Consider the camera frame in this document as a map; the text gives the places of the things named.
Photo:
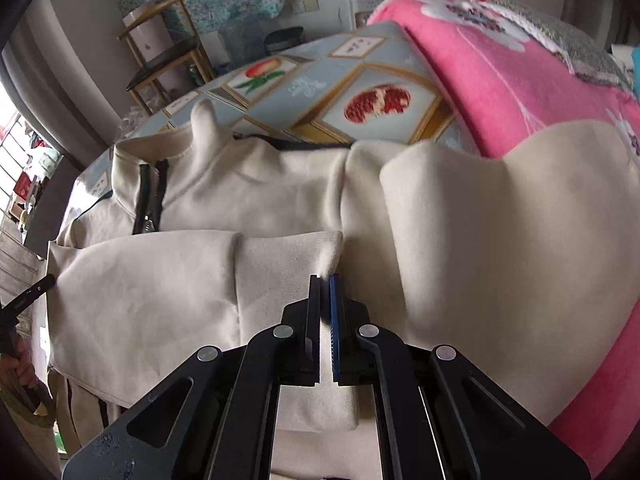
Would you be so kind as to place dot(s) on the pale pink box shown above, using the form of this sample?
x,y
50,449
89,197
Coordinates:
x,y
150,40

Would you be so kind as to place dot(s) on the empty clear water jug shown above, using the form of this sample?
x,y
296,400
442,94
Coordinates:
x,y
240,40

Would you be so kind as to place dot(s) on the cream zip jacket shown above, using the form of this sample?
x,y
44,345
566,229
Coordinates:
x,y
200,285

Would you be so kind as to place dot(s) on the white window railing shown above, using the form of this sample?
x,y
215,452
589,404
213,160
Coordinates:
x,y
20,150

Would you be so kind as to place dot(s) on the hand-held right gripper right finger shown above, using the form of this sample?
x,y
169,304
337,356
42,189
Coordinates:
x,y
335,330

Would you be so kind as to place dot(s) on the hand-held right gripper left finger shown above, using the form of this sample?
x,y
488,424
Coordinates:
x,y
314,320

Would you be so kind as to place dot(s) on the wall socket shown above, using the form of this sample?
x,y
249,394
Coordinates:
x,y
305,6

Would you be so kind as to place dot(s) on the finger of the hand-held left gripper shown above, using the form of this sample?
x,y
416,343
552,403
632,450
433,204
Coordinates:
x,y
32,292

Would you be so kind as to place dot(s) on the black rice cooker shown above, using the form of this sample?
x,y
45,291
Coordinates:
x,y
282,40

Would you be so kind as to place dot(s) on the white water dispenser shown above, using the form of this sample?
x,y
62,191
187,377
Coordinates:
x,y
357,12

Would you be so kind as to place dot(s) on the pink floral blanket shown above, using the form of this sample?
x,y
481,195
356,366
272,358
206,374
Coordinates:
x,y
475,85

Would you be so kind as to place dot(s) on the fruit print bed sheet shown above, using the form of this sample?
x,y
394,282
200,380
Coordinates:
x,y
320,85

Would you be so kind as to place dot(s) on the wooden chair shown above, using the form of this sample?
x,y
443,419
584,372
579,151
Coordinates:
x,y
165,52

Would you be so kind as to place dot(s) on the red box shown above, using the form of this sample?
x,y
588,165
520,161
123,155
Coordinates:
x,y
23,184

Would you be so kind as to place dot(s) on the clear plastic bag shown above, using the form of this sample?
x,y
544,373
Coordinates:
x,y
132,120

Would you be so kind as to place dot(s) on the person's left hand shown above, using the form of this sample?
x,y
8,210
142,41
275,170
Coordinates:
x,y
22,372

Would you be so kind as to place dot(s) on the grey curtain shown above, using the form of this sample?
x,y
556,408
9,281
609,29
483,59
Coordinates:
x,y
65,85

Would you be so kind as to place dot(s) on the grey lace-trimmed pillow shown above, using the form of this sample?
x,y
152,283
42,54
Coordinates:
x,y
565,30

